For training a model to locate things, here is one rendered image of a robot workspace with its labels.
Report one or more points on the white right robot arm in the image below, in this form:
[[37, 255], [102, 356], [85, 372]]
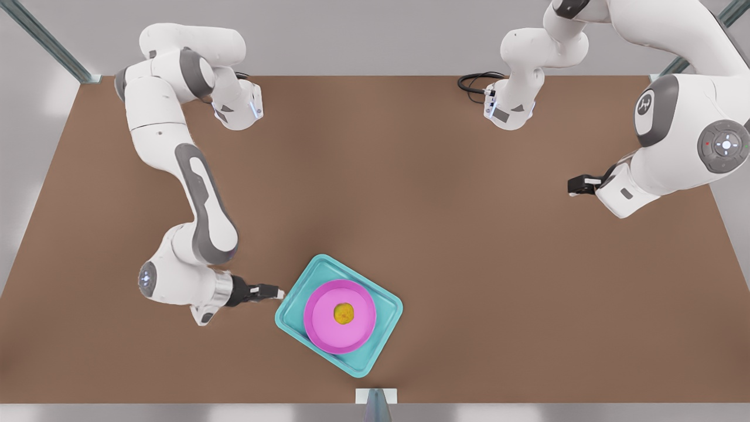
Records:
[[199, 193]]

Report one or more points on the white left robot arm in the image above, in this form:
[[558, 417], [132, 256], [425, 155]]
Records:
[[674, 135]]

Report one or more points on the pink round plate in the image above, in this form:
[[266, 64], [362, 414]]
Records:
[[328, 337]]

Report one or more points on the teal rectangular tray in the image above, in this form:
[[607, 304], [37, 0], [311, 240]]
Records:
[[381, 305]]

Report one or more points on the orange fruit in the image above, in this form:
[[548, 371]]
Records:
[[344, 313]]

